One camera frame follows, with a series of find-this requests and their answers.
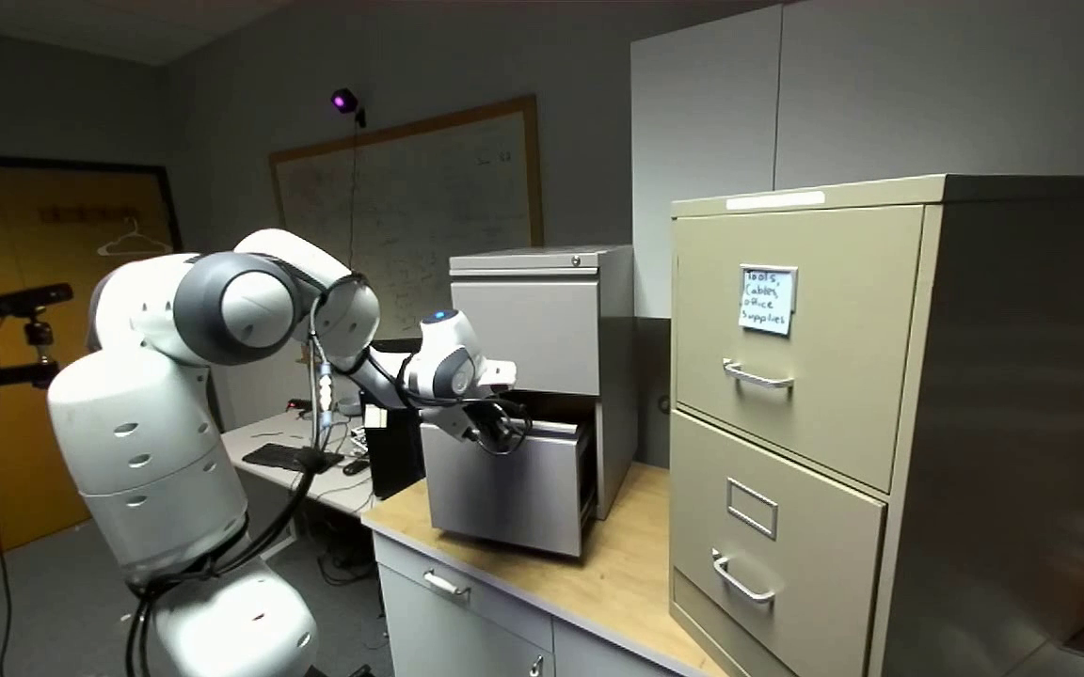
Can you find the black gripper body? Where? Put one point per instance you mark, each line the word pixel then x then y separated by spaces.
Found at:
pixel 485 421

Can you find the grey cabinet bottom drawer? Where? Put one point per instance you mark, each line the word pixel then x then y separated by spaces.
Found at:
pixel 498 494

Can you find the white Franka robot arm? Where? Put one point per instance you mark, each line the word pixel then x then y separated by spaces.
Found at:
pixel 148 454

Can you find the small grey filing cabinet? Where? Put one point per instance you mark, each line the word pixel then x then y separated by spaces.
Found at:
pixel 535 314

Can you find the beige metal filing cabinet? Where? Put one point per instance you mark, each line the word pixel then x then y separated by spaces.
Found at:
pixel 816 436

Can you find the black computer box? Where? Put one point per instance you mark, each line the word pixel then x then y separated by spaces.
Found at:
pixel 391 454

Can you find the grey side desk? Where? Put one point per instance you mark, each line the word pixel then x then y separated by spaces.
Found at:
pixel 316 483

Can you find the black keyboard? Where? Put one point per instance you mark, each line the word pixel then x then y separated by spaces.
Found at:
pixel 290 455

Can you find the wood topped grey desk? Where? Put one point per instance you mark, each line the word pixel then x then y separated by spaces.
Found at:
pixel 619 576

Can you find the wood framed whiteboard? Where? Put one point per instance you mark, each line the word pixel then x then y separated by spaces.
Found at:
pixel 430 202

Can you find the white paper label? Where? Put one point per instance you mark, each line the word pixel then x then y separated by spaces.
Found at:
pixel 770 302

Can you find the webcam with purple light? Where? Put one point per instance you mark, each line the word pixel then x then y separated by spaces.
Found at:
pixel 342 102

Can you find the orange wooden door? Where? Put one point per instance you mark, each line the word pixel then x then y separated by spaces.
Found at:
pixel 17 401

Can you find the black camera on tripod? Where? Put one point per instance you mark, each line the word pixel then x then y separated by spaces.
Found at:
pixel 17 302

